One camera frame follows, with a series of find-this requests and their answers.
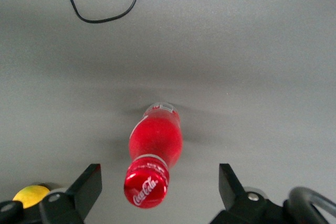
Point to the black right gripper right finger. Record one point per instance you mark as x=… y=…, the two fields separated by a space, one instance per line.
x=236 y=203

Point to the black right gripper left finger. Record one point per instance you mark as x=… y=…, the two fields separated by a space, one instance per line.
x=78 y=197

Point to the red coke bottle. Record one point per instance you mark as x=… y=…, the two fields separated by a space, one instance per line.
x=155 y=142

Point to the yellow lemon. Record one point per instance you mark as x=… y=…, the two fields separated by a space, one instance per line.
x=30 y=195

